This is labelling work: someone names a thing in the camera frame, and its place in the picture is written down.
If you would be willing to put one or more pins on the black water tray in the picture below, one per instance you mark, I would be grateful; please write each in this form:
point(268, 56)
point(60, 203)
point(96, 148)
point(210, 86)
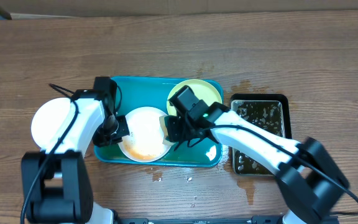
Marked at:
point(267, 111)

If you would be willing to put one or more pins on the green rimmed plate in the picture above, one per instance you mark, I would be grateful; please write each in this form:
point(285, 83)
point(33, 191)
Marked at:
point(203, 90)

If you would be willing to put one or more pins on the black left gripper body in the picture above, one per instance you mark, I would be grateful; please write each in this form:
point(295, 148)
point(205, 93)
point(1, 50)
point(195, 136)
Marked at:
point(112, 131)

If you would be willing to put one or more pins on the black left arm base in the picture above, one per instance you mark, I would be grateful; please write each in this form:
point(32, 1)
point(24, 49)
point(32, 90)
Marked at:
point(59, 193)

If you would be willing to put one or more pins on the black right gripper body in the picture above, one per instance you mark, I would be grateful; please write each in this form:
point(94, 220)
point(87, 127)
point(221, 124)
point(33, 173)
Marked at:
point(181, 129)

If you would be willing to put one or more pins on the teal serving tray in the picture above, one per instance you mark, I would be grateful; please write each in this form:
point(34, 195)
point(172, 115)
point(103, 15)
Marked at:
point(138, 92)

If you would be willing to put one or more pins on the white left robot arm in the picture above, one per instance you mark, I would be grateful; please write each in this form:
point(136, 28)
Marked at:
point(75, 134)

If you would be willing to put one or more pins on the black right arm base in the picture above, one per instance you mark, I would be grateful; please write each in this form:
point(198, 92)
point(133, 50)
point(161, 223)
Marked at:
point(311, 199)

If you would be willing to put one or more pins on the black front rail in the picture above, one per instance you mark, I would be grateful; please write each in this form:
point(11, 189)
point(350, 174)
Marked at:
point(258, 219)

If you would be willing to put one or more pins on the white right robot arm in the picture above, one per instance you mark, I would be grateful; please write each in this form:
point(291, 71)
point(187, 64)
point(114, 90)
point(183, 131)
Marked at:
point(224, 126)

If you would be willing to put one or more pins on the white plate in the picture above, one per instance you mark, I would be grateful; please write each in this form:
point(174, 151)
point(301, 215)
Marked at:
point(145, 142)
point(48, 119)

